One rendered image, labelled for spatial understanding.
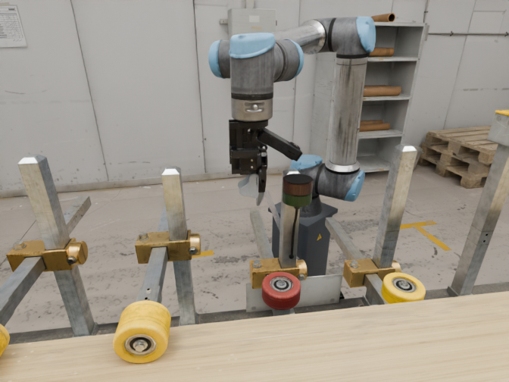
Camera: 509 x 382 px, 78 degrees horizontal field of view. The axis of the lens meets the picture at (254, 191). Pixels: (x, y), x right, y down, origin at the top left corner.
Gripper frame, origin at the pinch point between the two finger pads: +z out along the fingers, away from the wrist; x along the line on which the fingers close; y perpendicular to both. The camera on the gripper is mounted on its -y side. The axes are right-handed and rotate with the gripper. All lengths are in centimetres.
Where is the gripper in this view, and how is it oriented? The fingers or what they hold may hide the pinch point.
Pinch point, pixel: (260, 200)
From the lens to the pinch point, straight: 77.8
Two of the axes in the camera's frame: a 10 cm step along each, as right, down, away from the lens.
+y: -9.9, 0.6, -1.2
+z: 0.0, 9.1, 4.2
